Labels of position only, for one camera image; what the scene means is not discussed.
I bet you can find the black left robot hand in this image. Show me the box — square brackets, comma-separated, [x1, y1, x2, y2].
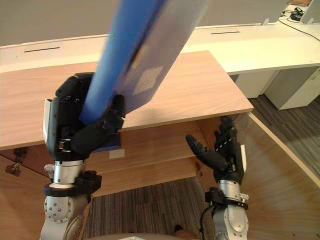
[42, 72, 126, 162]

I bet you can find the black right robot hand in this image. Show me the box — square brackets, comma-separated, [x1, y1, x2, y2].
[185, 115, 247, 182]

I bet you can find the blue folder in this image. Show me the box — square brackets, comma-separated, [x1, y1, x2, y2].
[79, 0, 209, 125]

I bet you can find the metal door hinge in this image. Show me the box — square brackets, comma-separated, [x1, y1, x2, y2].
[194, 161, 204, 177]
[4, 147, 28, 177]

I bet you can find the wooden cabinet door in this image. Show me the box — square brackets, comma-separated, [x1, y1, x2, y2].
[233, 112, 320, 240]
[0, 143, 91, 240]

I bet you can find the wooden office cabinet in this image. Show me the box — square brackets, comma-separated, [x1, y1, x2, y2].
[0, 50, 255, 198]

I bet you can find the white label sticker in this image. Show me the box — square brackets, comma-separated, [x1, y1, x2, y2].
[108, 148, 126, 160]

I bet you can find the white long desk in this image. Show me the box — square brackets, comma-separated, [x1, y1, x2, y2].
[0, 4, 320, 76]

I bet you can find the grey desk partition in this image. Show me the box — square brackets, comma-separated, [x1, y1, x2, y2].
[0, 0, 288, 47]

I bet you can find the black headset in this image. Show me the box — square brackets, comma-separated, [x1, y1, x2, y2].
[289, 7, 304, 21]

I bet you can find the white desk pedestal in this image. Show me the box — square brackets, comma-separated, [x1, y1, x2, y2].
[232, 66, 320, 111]

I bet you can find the black cable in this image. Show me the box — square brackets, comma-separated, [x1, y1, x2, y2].
[278, 9, 320, 42]

